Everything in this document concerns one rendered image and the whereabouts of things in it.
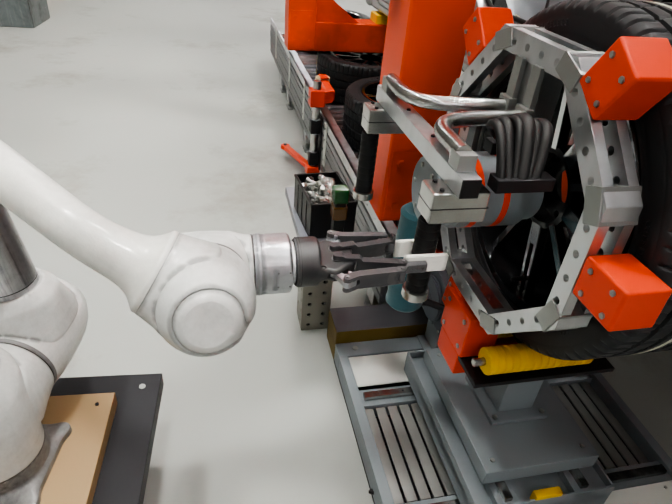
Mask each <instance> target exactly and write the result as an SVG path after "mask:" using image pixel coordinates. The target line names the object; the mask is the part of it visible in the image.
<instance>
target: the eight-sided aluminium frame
mask: <svg viewBox="0 0 672 504"><path fill-rule="evenodd" d="M604 53H605V52H603V51H596V50H593V49H591V48H589V47H586V46H584V45H582V44H579V43H577V42H574V41H572V40H570V39H567V38H565V37H563V36H560V35H558V34H555V33H553V32H551V31H548V30H546V29H545V27H539V26H536V25H527V24H505V25H504V26H503V27H502V28H501V29H500V30H499V31H497V32H496V33H495V36H494V37H493V39H492V40H491V41H490V42H489V43H488V44H487V46H486V47H485V48H484V49H483V50H482V51H481V53H480V54H479V55H478V56H477V57H476V59H475V60H474V61H473V62H472V63H471V64H470V66H469V67H468V68H467V69H466V70H465V71H464V73H463V74H462V75H461V76H460V77H459V78H456V81H455V83H454V84H453V86H452V90H451V93H450V95H449V96H458V97H482V98H485V97H486V96H487V95H488V94H489V93H490V92H491V91H492V90H493V89H494V88H495V87H496V86H497V85H498V84H499V83H500V82H501V81H502V80H503V79H504V78H505V77H506V76H507V75H508V74H509V73H510V72H511V71H512V69H513V65H514V61H515V57H516V55H520V56H522V57H524V58H526V61H527V62H529V63H531V64H532V65H534V64H537V65H539V66H541V67H543V68H544V71H545V72H547V73H549V74H551V75H553V76H554V77H556V78H558V79H560V80H562V82H563V84H564V88H565V93H566V99H567V105H568V110H569V116H570V121H571V127H572V133H573V138H574V144H575V149H576V155H577V161H578V166H579V172H580V177H581V183H582V189H583V194H584V209H583V212H582V214H581V217H580V219H579V222H578V224H577V227H576V229H575V232H574V234H573V237H572V239H571V242H570V244H569V247H568V249H567V252H566V254H565V257H564V260H563V262H562V265H561V267H560V270H559V272H558V275H557V277H556V280H555V282H554V285H553V287H552V290H551V292H550V295H549V297H548V300H547V302H546V305H545V306H542V307H535V308H528V309H521V310H513V308H512V307H511V306H510V304H509V303H508V302H507V300H506V299H505V297H504V296H503V295H502V293H501V292H500V291H499V289H498V288H497V287H496V285H495V284H494V283H493V281H492V280H491V278H490V277H489V276H488V274H487V273H486V272H485V270H484V269H483V268H482V266H481V265H480V264H479V262H478V261H477V259H476V256H475V253H474V246H473V239H472V232H471V227H465V228H456V230H457V237H458V245H459V249H457V243H456V235H455V228H447V227H446V226H444V225H441V229H440V231H441V239H442V246H443V253H447V254H448V259H447V263H446V267H445V269H446V271H447V273H448V276H449V277H451V276H452V278H453V280H454V282H455V284H456V286H457V288H458V289H459V291H460V292H461V294H462V296H463V297H464V299H465V300H466V302H467V303H468V305H469V306H470V308H471V310H472V311H473V313H474V314H475V316H476V317H477V319H478V321H479V322H480V326H481V327H482V328H484V330H485V331H486V333H487V334H492V335H500V334H510V333H520V332H534V331H543V332H550V331H560V330H570V329H578V328H581V327H587V326H588V323H589V321H590V319H591V317H593V315H592V314H591V313H590V311H589V310H588V309H587V308H586V307H585V306H584V305H583V304H582V303H581V302H580V300H579V299H578V298H577V297H576V296H575V295H574V294H573V289H574V287H575V285H576V282H577V280H578V278H579V275H580V273H581V271H582V268H583V266H584V264H585V261H586V259H587V257H588V256H597V255H612V254H621V253H622V251H623V249H624V247H625V245H626V243H627V240H628V238H629V236H630V234H631V232H632V230H633V228H634V226H635V225H638V220H639V215H640V213H641V211H642V209H643V202H642V197H641V194H642V186H639V182H638V177H637V172H636V167H635V162H634V157H633V152H632V147H631V142H630V137H629V131H628V126H627V121H626V120H593V119H592V117H591V114H590V111H589V108H588V105H587V102H586V99H585V96H584V93H583V90H582V87H581V84H580V79H581V78H582V77H583V76H584V74H585V73H586V72H587V71H588V70H589V69H590V68H591V67H592V66H593V65H594V64H595V63H596V62H597V61H598V60H599V58H600V57H601V56H602V55H603V54H604ZM475 131H476V127H463V128H460V132H459V136H460V137H461V138H462V139H463V140H464V141H465V142H466V143H467V144H468V145H469V146H470V147H471V148H472V144H473V139H474V135H475Z"/></svg>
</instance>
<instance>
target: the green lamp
mask: <svg viewBox="0 0 672 504"><path fill-rule="evenodd" d="M349 194H350V191H349V189H348V187H347V185H333V186H332V195H331V198H332V200H333V202H334V204H348V203H349Z"/></svg>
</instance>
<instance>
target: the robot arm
mask: <svg viewBox="0 0 672 504"><path fill-rule="evenodd" d="M7 209H8V210H9V211H11V212H12V213H13V214H15V215H16V216H17V217H19V218H20V219H21V220H23V221H24V222H25V223H27V224H28V225H29V226H31V227H32V228H33V229H35V230H36V231H37V232H39V233H40V234H41V235H43V236H44V237H45V238H47V239H48V240H49V241H51V242H52V243H53V244H55V245H56V246H58V247H59V248H60V249H62V250H63V251H65V252H66V253H68V254H69V255H71V256H72V257H74V258H75V259H77V260H78V261H80V262H81V263H83V264H84V265H86V266H88V267H89V268H91V269H93V270H94V271H96V272H97V273H99V274H101V275H102V276H104V277H105V278H107V279H109V280H110V281H112V282H113V283H114V284H116V285H117V286H118V287H119V288H120V289H121V290H122V291H123V292H124V294H125V296H126V298H127V300H128V303H129V307H130V311H131V312H133V313H135V314H136V315H137V316H139V317H140V318H141V319H143V320H144V321H145V322H147V323H148V324H149V325H150V326H151V327H153V328H154V329H155V331H156V332H157V333H158V334H159V335H161V336H162V337H163V338H164V340H165V341H166V342H167V343H169V344H170V345H171V346H172V347H174V348H175V349H177V350H179V351H180V352H183V353H185V354H187V355H191V356H197V357H211V356H216V355H219V354H222V353H224V352H226V351H228V350H230V349H231V348H232V347H234V346H235V345H236V344H238V343H239V342H240V340H241V339H242V337H243V335H244V333H245V331H246V330H247V328H248V326H249V324H250V323H251V321H252V320H253V318H254V315H255V310H256V295H258V296H260V295H265V294H279V293H289V292H291V290H292V286H293V284H294V285H295V286H296V287H311V286H318V285H319V284H320V282H321V281H323V280H329V281H338V282H339V283H340V284H341V285H342V286H343V288H342V291H343V292H344V293H349V292H352V291H354V290H357V289H363V288H371V287H380V286H388V285H397V284H403V283H404V282H405V277H406V274H408V273H423V272H426V271H443V270H445V267H446V263H447V259H448V254H447V253H431V254H411V252H412V247H413V242H414V239H400V240H395V239H396V235H395V234H393V233H391V234H390V237H388V233H387V232H339V231H334V230H328V231H327V239H326V240H324V241H321V242H319V241H318V239H317V238H316V237H315V236H304V237H294V238H293V239H292V240H291V241H290V238H289V235H288V234H287V233H267V234H259V233H255V234H241V233H236V232H232V231H194V232H184V233H179V232H177V231H172V232H170V233H167V234H163V235H157V236H151V235H145V234H141V233H138V232H135V231H133V230H130V229H128V228H125V227H123V226H121V225H119V224H117V223H115V222H113V221H111V220H109V219H107V218H106V217H104V216H102V215H100V214H99V213H97V212H96V211H94V210H93V209H91V208H90V207H88V206H87V205H85V204H84V203H83V202H81V201H80V200H78V199H77V198H76V197H75V196H73V195H72V194H71V193H69V192H68V191H67V190H66V189H64V188H63V187H62V186H60V185H59V184H58V183H57V182H55V181H54V180H53V179H51V178H50V177H49V176H47V175H46V174H45V173H44V172H42V171H41V170H40V169H38V168H37V167H36V166H35V165H33V164H32V163H31V162H29V161H28V160H27V159H26V158H24V157H23V156H22V155H20V154H19V153H18V152H16V151H15V150H14V149H13V148H11V147H10V146H9V145H7V144H6V143H4V142H3V141H2V140H0V504H40V503H41V494H42V490H43V488H44V485H45V483H46V481H47V479H48V476H49V474H50V472H51V470H52V468H53V465H54V463H55V461H56V459H57V456H58V454H59V452H60V450H61V447H62V445H63V443H64V442H65V440H66V439H67V438H68V437H69V436H70V434H71V433H72V428H71V426H70V424H69V423H67V422H60V423H55V424H42V423H41V421H42V420H43V418H44V415H45V411H46V407H47V404H48V400H49V397H50V394H51V391H52V388H53V386H54V384H55V383H56V381H57V380H58V378H59V377H60V376H61V375H62V373H63V372H64V370H65V369H66V367H67V366H68V364H69V362H70V361H71V359H72V357H73V356H74V354H75V352H76V350H77V348H78V346H79V344H80V342H81V340H82V338H83V336H84V334H85V331H86V328H87V323H88V305H87V301H86V299H85V297H84V295H83V293H82V292H81V291H80V289H79V288H77V287H76V286H75V285H74V284H72V283H71V282H69V281H67V280H64V279H62V278H58V277H56V276H55V275H54V274H53V273H51V272H49V271H46V270H43V269H40V268H36V267H35V266H34V264H33V262H32V260H31V258H30V256H29V254H28V252H27V249H26V247H25V245H24V243H23V241H22V239H21V237H20V235H19V233H18V231H17V229H16V227H15V224H14V222H13V220H12V218H11V216H10V214H9V212H8V210H7ZM378 238H380V239H378ZM340 240H341V241H340ZM393 251H394V253H393ZM392 253H393V256H394V257H404V258H403V259H395V258H372V257H376V256H382V255H388V254H392ZM355 262H356V265H355ZM354 268H355V269H354Z"/></svg>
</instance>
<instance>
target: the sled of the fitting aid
mask: <svg viewBox="0 0 672 504"><path fill-rule="evenodd" d="M425 351H426V350H422V351H412V352H407V356H406V361H405V366H404V371H405V374H406V376H407V378H408V381H409V383H410V385H411V388H412V390H413V393H414V395H415V397H416V400H417V402H418V404H419V407H420V409H421V412H422V414H423V416H424V419H425V421H426V423H427V426H428V428H429V431H430V433H431V435H432V438H433V440H434V442H435V445H436V447H437V450H438V452H439V454H440V457H441V459H442V461H443V464H444V466H445V469H446V471H447V473H448V476H449V478H450V480H451V483H452V485H453V487H454V490H455V492H456V495H457V497H458V499H459V502H460V504H604V503H605V501H606V500H607V498H608V497H609V495H610V494H611V492H612V491H613V489H614V488H615V486H614V485H613V483H612V481H611V480H610V478H609V477H608V475H607V474H606V473H605V471H604V470H603V468H602V467H601V465H600V464H599V462H598V461H597V460H596V462H595V464H594V465H593V466H589V467H583V468H577V469H571V470H565V471H559V472H553V473H547V474H541V475H535V476H529V477H523V478H517V479H511V480H505V481H499V482H493V483H487V484H482V483H481V481H480V479H479V476H478V474H477V472H476V470H475V468H474V466H473V464H472V462H471V459H470V457H469V455H468V453H467V451H466V449H465V447H464V445H463V442H462V440H461V438H460V436H459V434H458V432H457V430H456V428H455V426H454V423H453V421H452V419H451V417H450V415H449V413H448V411H447V409H446V406H445V404H444V402H443V400H442V398H441V396H440V394H439V392H438V389H437V387H436V385H435V383H434V381H433V379H432V377H431V375H430V373H429V370H428V368H427V366H426V364H425V362H424V356H425Z"/></svg>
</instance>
